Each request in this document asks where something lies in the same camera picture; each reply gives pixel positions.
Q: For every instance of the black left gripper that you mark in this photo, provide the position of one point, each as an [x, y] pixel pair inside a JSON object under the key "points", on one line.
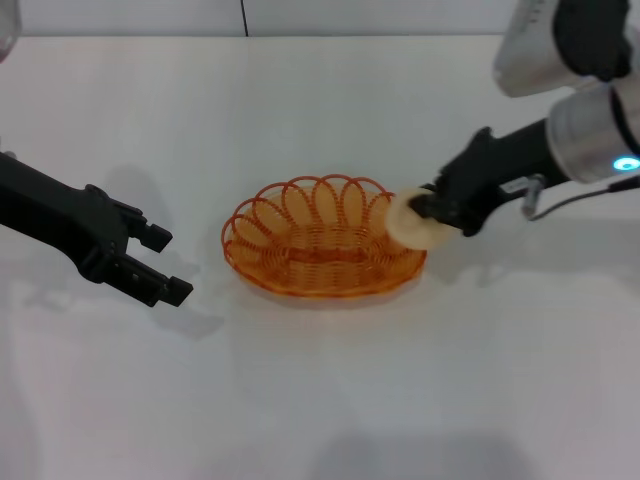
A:
{"points": [[55, 215]]}

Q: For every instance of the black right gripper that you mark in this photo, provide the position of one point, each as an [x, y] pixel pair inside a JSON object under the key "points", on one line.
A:
{"points": [[485, 175]]}

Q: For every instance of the beige steamed bun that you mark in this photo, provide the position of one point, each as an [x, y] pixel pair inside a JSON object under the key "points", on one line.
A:
{"points": [[400, 227]]}

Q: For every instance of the orange woven plastic basket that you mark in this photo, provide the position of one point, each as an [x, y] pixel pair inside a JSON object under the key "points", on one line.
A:
{"points": [[310, 270]]}

